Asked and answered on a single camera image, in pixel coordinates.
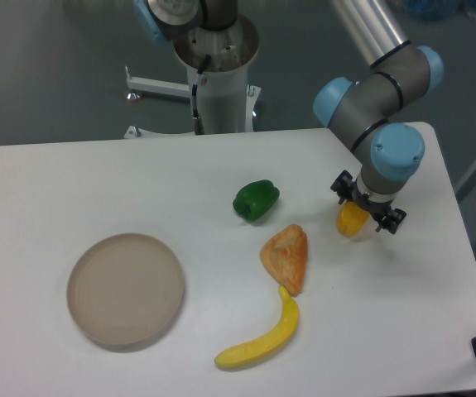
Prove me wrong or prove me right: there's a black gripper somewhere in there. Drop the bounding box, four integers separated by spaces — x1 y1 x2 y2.
330 170 406 235

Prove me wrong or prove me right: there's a yellow toy pepper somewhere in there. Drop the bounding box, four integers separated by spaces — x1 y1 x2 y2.
336 201 370 237

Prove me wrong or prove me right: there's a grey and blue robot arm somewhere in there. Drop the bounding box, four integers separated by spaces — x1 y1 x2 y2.
133 1 444 233

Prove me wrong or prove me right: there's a green toy pepper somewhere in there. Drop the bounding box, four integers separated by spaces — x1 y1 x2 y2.
233 179 280 222

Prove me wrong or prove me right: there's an orange toy croissant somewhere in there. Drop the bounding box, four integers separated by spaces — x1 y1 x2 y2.
260 224 308 296

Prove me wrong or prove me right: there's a blue plastic bag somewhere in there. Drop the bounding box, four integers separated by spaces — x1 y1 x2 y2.
399 0 476 23

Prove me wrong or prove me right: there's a yellow toy banana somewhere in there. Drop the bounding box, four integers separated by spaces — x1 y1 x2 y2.
214 285 300 370

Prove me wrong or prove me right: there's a beige round plate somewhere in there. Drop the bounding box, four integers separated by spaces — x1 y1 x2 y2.
66 233 185 352

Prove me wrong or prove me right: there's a black cable on pedestal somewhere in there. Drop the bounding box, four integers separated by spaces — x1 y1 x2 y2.
190 54 212 136

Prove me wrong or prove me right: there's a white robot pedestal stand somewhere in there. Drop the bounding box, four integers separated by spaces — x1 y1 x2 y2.
126 14 261 135

